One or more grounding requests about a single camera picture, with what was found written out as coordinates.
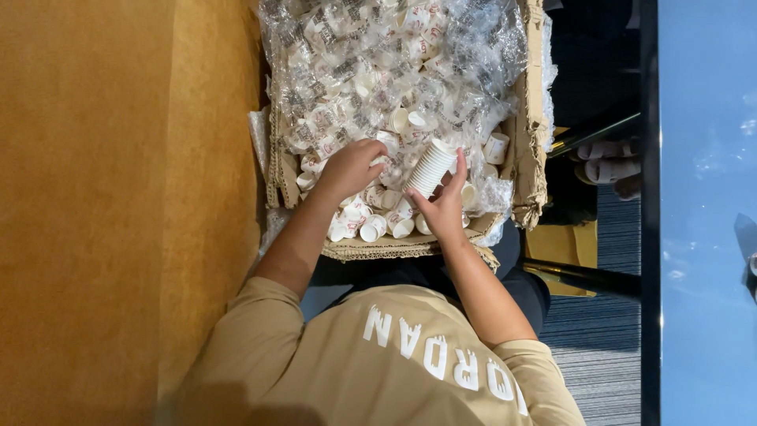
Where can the person's left hand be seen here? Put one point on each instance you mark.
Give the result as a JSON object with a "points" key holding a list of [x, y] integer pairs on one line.
{"points": [[346, 171]]}

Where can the person's right hand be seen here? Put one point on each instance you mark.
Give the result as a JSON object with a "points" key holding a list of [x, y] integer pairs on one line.
{"points": [[446, 213]]}

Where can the stack of nested white cups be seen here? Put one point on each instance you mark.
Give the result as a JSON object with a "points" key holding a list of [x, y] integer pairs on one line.
{"points": [[429, 168]]}

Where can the heap of loose paper cups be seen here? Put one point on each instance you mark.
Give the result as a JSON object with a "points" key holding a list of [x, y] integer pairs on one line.
{"points": [[372, 228]]}

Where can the torn cardboard box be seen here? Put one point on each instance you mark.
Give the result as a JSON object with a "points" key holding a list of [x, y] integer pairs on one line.
{"points": [[526, 177]]}

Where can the clear printed plastic wrap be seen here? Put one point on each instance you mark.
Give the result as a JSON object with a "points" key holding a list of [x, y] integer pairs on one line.
{"points": [[355, 71]]}

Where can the person's dark trousers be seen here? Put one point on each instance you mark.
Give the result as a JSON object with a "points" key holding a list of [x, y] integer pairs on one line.
{"points": [[523, 293]]}

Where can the brown paper sheet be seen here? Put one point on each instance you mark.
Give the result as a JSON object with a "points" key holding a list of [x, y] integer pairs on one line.
{"points": [[562, 242]]}

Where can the black gold furniture leg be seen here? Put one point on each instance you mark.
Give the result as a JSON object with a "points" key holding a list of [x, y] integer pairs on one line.
{"points": [[585, 277], [591, 133]]}

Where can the person's tan printed t-shirt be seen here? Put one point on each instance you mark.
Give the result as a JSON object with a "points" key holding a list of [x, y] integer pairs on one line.
{"points": [[384, 367]]}

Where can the black framed glass table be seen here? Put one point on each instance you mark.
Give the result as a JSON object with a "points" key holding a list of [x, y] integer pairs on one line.
{"points": [[704, 177]]}

